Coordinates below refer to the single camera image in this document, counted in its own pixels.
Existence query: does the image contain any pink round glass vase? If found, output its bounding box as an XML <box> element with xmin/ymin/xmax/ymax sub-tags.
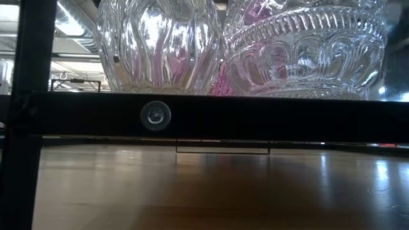
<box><xmin>209</xmin><ymin>62</ymin><xmax>236</xmax><ymax>96</ymax></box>

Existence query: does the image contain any clear wavy glass vase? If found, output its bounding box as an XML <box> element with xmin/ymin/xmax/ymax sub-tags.
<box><xmin>95</xmin><ymin>0</ymin><xmax>225</xmax><ymax>96</ymax></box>

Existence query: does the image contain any clear ribbed arch glass vase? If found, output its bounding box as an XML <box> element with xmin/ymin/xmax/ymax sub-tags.
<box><xmin>222</xmin><ymin>0</ymin><xmax>389</xmax><ymax>100</ymax></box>

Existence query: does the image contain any silver shelf bolt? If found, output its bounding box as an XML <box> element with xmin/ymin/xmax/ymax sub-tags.
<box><xmin>139</xmin><ymin>100</ymin><xmax>173</xmax><ymax>131</ymax></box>

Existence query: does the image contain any long ceiling light strip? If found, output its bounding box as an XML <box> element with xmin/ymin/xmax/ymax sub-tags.
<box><xmin>52</xmin><ymin>52</ymin><xmax>102</xmax><ymax>61</ymax></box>

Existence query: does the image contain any wooden shelf with black frame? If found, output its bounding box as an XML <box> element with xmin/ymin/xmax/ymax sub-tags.
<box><xmin>0</xmin><ymin>0</ymin><xmax>409</xmax><ymax>230</ymax></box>

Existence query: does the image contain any black aluminium table frame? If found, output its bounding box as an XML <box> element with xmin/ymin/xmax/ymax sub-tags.
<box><xmin>41</xmin><ymin>136</ymin><xmax>409</xmax><ymax>157</ymax></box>

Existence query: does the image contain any black background stand frame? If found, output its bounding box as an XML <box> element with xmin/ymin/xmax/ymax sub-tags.
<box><xmin>50</xmin><ymin>78</ymin><xmax>102</xmax><ymax>93</ymax></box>

